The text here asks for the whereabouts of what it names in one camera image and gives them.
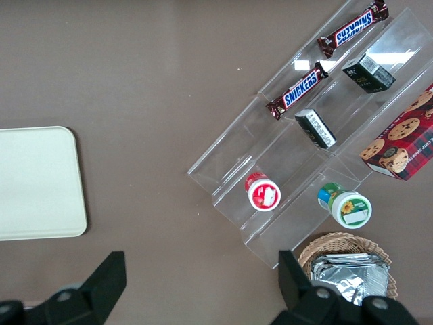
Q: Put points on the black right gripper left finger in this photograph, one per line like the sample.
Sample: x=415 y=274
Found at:
x=101 y=284

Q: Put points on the woven wicker basket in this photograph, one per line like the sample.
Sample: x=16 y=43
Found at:
x=341 y=244

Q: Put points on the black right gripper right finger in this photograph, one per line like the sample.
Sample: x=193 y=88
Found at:
x=304 y=294

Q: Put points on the cream plastic tray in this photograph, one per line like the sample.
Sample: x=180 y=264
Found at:
x=39 y=183

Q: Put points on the red plaid cookie box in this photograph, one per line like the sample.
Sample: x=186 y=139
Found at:
x=402 y=142

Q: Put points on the black box with white label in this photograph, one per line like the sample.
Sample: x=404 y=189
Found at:
x=316 y=128

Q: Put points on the silver foil wrapped sandwich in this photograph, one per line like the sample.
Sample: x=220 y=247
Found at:
x=352 y=276

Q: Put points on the clear acrylic tiered display stand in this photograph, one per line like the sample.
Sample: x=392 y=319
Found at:
x=304 y=142

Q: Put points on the dark green tea box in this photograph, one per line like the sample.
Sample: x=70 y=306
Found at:
x=368 y=74

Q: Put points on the green sunflower lidded cup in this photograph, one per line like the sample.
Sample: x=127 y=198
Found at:
x=346 y=206

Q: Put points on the red lidded yogurt cup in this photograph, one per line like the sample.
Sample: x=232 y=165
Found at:
x=262 y=192

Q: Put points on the Snickers chocolate bar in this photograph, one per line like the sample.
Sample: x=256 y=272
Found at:
x=297 y=90
x=353 y=28

